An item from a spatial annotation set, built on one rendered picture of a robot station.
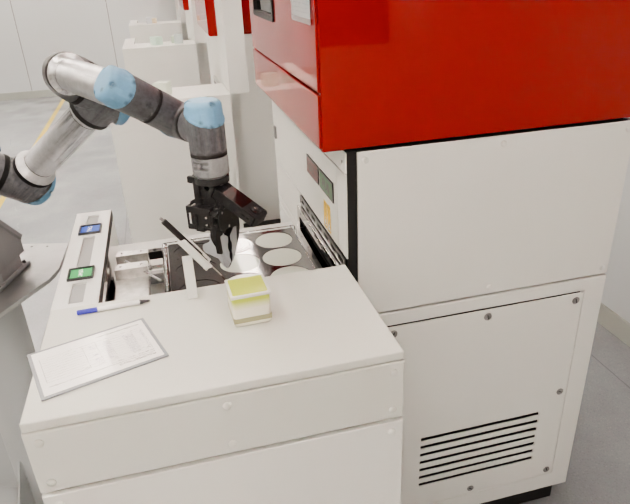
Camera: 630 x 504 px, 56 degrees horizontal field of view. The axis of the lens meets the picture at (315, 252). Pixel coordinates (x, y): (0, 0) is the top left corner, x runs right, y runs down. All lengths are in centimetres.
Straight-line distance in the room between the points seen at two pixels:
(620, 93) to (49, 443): 133
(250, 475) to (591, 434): 158
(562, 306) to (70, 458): 120
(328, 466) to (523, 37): 93
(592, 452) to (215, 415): 163
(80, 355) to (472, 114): 90
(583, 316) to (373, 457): 79
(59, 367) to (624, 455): 189
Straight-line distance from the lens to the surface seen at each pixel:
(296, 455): 112
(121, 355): 111
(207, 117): 119
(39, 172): 184
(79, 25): 932
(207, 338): 111
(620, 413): 259
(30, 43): 943
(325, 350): 105
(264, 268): 147
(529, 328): 165
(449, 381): 162
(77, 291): 138
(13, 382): 198
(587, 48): 144
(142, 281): 153
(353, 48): 120
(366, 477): 121
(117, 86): 120
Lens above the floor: 157
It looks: 26 degrees down
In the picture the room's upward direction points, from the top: 3 degrees counter-clockwise
